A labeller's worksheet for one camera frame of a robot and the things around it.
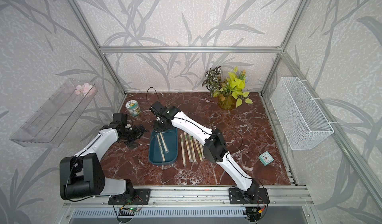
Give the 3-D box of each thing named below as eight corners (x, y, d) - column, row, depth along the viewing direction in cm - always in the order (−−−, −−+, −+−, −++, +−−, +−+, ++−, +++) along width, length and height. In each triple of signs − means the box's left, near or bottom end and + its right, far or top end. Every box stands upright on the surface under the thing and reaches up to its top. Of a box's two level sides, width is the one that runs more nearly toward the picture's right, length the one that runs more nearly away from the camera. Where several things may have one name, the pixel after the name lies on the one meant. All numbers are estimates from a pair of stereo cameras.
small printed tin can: (128, 116, 108) (123, 108, 102) (132, 107, 114) (127, 99, 107) (139, 116, 109) (135, 108, 102) (142, 107, 114) (138, 99, 107)
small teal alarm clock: (264, 166, 86) (266, 164, 83) (257, 156, 89) (259, 154, 87) (272, 161, 87) (274, 159, 85) (265, 152, 91) (267, 150, 89)
